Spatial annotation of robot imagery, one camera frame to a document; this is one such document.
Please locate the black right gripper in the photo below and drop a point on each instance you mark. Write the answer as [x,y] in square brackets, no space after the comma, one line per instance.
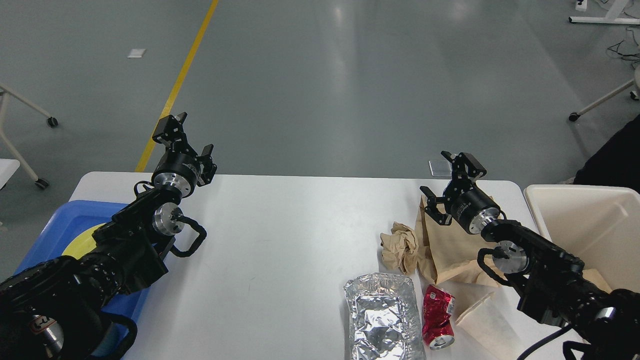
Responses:
[467,204]

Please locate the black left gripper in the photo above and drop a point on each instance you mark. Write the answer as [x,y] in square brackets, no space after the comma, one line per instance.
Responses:
[180,170]

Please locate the brown paper bag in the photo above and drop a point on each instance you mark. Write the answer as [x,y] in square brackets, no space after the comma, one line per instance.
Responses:
[448,253]

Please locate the brown paper ball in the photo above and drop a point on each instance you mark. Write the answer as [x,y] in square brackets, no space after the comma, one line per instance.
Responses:
[400,249]

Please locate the yellow plastic plate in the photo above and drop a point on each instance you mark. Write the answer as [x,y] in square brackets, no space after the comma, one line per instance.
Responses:
[82,244]

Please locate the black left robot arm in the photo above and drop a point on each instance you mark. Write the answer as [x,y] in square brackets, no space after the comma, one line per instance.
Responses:
[55,310]

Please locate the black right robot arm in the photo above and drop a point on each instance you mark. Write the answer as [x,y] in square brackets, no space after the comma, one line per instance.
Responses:
[548,279]

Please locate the white paper cup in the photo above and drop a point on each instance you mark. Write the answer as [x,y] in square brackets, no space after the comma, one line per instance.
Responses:
[488,326]

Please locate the crushed red soda can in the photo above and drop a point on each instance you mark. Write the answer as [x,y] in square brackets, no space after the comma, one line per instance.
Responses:
[437,309]

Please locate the blue plastic tray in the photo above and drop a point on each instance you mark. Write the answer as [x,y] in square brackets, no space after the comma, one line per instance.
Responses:
[67,223]

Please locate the aluminium foil tray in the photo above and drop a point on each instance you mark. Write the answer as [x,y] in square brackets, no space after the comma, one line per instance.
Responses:
[384,319]

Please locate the beige plastic bin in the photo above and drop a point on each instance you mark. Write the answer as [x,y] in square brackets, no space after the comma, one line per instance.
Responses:
[598,224]

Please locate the white wheeled chair base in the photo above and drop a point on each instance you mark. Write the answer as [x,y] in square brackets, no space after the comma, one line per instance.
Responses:
[631,86]

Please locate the white cart frame left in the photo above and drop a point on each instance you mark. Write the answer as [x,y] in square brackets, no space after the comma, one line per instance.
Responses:
[14,134]

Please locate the white desk frame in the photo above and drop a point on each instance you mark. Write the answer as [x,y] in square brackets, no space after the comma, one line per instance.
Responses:
[615,15]

